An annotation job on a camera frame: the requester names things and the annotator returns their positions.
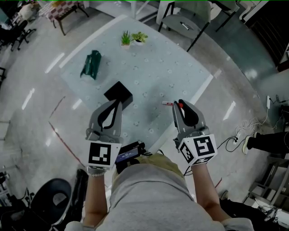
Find person's grey shirt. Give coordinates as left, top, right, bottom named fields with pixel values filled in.
left=65, top=164, right=255, bottom=231

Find black office chair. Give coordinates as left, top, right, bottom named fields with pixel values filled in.
left=0, top=18, right=37, bottom=52

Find red capped white pen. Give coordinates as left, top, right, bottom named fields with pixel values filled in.
left=161, top=100, right=184, bottom=108

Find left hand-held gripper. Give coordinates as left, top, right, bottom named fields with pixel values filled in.
left=85, top=100, right=124, bottom=171

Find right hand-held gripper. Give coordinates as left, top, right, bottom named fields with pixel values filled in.
left=172, top=99, right=218, bottom=166

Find person's khaki trousers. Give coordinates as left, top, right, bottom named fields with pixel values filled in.
left=112, top=154, right=184, bottom=181

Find white low shelf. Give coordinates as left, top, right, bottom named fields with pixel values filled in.
left=247, top=155, right=289, bottom=209

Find green tissue pack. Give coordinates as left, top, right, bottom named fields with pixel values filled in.
left=79, top=50, right=103, bottom=81

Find black waist device with screen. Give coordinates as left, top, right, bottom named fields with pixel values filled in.
left=114, top=141, right=147, bottom=169

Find black floor cable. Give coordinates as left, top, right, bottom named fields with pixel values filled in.
left=216, top=135, right=239, bottom=154

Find black round stool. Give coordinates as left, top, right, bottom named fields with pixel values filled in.
left=30, top=177, right=73, bottom=226

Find spiky green potted plant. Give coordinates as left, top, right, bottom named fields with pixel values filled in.
left=120, top=30, right=132, bottom=50

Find white beaded bracelet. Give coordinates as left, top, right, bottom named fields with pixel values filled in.
left=87, top=166, right=107, bottom=178

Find grey green chair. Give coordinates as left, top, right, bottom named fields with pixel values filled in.
left=209, top=0, right=241, bottom=32
left=157, top=0, right=212, bottom=53

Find white square table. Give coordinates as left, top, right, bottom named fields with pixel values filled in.
left=59, top=14, right=214, bottom=157

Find person's left forearm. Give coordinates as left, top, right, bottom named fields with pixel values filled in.
left=83, top=173, right=108, bottom=226

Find checked cloth table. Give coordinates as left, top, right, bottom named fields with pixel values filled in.
left=38, top=0, right=90, bottom=36

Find black square pen holder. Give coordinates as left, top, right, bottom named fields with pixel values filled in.
left=103, top=81, right=134, bottom=111

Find tangle of white cables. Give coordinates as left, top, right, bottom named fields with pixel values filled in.
left=234, top=110, right=278, bottom=140

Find person's right forearm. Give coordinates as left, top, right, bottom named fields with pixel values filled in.
left=190, top=162, right=231, bottom=224

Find leafy potted plant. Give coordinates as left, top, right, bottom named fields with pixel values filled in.
left=131, top=31, right=149, bottom=46

